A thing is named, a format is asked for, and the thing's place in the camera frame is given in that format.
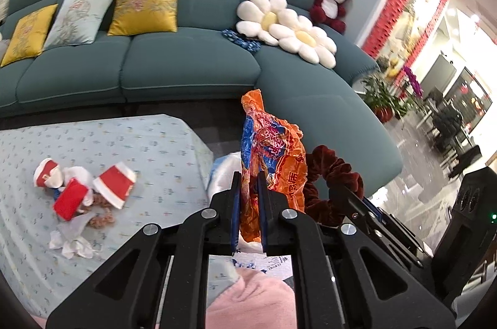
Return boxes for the white tissue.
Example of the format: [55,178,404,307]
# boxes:
[48,214,96,260]

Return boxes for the red white plush bear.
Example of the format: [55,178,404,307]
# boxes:
[308,0,355,35]

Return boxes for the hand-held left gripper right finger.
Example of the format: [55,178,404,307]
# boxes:
[257,171,457,329]

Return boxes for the pale floral tablecloth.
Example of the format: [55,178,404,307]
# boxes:
[0,114,215,319]

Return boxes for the dark glass cabinet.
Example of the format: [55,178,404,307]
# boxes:
[445,67,494,128]

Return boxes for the black bench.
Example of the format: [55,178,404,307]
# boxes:
[448,144,482,180]

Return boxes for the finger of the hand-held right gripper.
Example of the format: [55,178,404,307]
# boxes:
[328,183,424,269]
[363,197,428,260]

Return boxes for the red white paper cup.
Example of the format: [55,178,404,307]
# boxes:
[53,177,94,222]
[92,162,137,210]
[33,157,66,190]

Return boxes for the large yellow embroidered cushion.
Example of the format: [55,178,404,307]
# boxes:
[107,0,184,37]

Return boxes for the green potted plant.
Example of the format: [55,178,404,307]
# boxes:
[361,75,413,125]

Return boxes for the teal sectional sofa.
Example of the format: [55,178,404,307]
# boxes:
[0,0,404,198]

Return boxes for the orange snack wrapper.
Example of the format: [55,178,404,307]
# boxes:
[239,89,309,242]

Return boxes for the white plastic bag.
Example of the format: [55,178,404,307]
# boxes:
[207,152,296,285]

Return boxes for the brown curly scrunchie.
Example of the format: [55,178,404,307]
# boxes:
[80,193,117,231]

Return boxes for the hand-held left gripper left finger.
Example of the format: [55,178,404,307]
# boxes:
[46,171,243,329]

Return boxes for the white daisy flower cushion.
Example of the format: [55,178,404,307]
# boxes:
[268,8,338,69]
[235,0,299,42]

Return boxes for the blue patterned scrunchie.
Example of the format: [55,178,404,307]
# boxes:
[221,28,262,53]

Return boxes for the black dining chairs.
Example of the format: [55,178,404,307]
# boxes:
[430,103,473,156]

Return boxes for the purple orchid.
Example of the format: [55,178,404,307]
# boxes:
[402,66,425,100]

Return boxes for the pale blue embroidered cushion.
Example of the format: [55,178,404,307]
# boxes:
[44,0,117,51]

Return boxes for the small yellow embroidered cushion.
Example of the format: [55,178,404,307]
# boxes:
[0,4,59,68]

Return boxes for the dark red velvet scrunchie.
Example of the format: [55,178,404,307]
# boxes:
[301,145,365,226]

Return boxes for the dark flat screen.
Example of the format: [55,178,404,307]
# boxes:
[419,53,457,94]

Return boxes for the pink fleece cloth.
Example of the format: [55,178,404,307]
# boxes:
[205,269,296,329]

